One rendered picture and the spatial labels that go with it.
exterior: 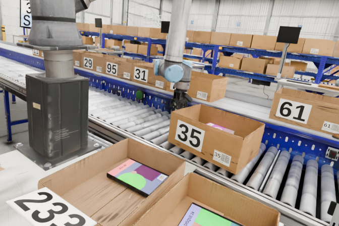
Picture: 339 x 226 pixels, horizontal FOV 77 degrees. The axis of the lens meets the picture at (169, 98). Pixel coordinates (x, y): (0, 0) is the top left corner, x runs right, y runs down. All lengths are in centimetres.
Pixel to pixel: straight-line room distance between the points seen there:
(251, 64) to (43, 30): 531
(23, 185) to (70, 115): 29
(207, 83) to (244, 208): 97
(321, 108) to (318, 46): 456
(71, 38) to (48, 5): 13
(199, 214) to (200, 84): 101
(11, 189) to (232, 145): 81
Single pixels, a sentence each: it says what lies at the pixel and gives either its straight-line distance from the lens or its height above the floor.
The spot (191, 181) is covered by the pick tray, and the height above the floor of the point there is 82.
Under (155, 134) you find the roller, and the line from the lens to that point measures 124.
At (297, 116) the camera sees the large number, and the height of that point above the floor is 94.
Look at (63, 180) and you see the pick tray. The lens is 78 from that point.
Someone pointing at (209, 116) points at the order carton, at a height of 86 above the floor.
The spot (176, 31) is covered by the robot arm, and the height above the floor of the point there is 132.
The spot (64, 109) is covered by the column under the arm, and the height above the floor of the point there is 96.
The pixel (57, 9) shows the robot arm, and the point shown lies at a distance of 90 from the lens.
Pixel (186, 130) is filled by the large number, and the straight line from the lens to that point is 106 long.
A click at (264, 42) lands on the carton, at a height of 156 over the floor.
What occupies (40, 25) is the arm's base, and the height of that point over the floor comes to 127.
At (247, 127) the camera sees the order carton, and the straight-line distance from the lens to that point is 123.
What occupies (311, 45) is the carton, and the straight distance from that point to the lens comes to 590.
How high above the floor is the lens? 126
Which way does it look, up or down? 14 degrees down
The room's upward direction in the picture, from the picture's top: 7 degrees clockwise
